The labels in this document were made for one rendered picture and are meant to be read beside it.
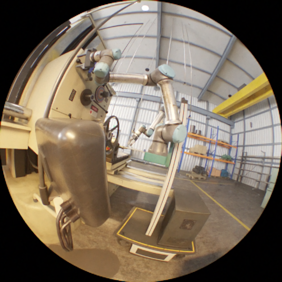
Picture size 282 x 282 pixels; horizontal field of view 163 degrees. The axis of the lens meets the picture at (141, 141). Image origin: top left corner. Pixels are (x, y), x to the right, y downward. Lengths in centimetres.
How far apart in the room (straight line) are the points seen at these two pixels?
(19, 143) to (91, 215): 83
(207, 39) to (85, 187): 768
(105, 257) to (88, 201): 124
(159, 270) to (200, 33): 847
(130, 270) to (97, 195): 123
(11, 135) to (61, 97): 49
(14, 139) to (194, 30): 770
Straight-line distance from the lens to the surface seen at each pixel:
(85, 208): 19
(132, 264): 138
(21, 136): 94
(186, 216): 93
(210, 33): 758
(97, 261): 135
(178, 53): 783
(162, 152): 72
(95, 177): 15
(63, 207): 24
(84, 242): 147
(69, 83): 78
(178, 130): 59
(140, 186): 153
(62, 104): 74
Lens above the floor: 128
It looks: 3 degrees up
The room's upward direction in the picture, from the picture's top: 13 degrees clockwise
